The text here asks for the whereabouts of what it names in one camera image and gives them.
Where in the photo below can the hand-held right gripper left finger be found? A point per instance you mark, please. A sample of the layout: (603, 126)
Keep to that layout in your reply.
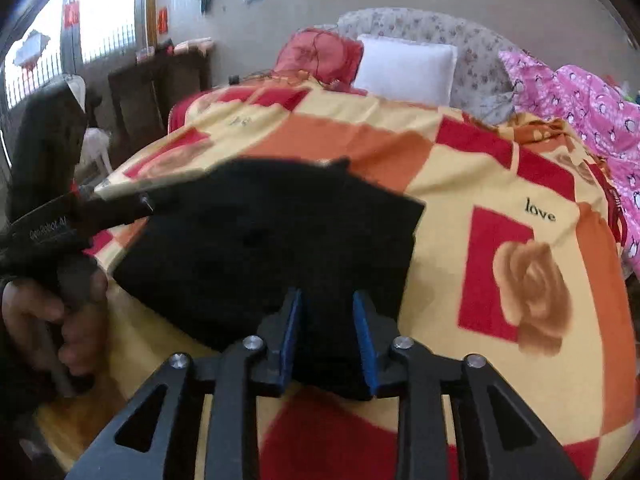
(289, 340)

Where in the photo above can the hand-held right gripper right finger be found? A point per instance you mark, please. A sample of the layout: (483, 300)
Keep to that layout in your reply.
(364, 340)

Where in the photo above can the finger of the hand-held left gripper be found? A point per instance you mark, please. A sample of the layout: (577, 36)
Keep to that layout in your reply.
(115, 212)

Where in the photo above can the black pants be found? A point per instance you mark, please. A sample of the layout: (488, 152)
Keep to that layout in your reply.
(250, 240)

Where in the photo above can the person's left forearm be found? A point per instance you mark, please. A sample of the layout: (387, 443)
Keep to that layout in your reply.
(25, 395)

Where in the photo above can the person's left hand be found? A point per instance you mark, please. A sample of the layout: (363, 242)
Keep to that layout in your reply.
(30, 310)

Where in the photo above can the white plastic chair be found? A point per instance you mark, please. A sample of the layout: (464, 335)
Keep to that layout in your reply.
(97, 147)

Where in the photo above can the dark wooden desk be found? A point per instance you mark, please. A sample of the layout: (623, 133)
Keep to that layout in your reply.
(145, 95)

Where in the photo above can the red paper window sticker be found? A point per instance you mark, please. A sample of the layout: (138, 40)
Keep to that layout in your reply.
(162, 20)

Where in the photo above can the red orange checked blanket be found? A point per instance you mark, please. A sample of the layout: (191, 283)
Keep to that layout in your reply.
(350, 145)

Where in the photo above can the red frilled pillow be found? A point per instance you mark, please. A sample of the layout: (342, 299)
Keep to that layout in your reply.
(320, 57)

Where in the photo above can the white pillow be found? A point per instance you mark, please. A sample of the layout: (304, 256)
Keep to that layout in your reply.
(405, 70)

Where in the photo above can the floral upholstered headboard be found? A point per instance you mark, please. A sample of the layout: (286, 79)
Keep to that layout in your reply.
(475, 45)

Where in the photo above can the pink penguin print quilt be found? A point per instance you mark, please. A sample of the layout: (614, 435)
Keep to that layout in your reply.
(590, 105)

